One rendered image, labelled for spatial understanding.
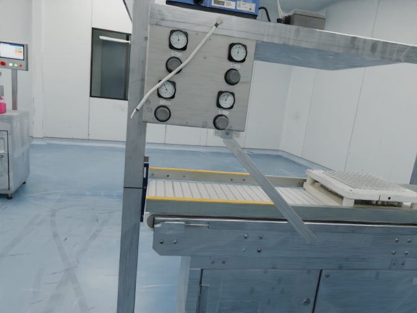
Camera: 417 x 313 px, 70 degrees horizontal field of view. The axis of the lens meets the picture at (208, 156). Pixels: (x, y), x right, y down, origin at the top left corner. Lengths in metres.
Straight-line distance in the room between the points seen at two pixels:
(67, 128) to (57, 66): 1.05
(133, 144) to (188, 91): 0.38
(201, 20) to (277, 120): 6.07
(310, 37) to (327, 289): 0.70
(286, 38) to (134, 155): 0.56
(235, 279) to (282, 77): 5.98
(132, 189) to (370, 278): 0.78
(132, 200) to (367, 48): 0.77
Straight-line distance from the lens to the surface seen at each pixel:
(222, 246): 0.77
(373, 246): 0.96
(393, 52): 0.82
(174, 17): 0.64
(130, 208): 1.02
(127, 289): 1.16
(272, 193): 0.68
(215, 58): 0.64
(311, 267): 0.95
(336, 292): 1.05
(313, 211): 0.81
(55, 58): 5.81
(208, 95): 0.63
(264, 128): 6.55
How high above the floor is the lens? 1.09
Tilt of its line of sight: 11 degrees down
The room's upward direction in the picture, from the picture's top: 6 degrees clockwise
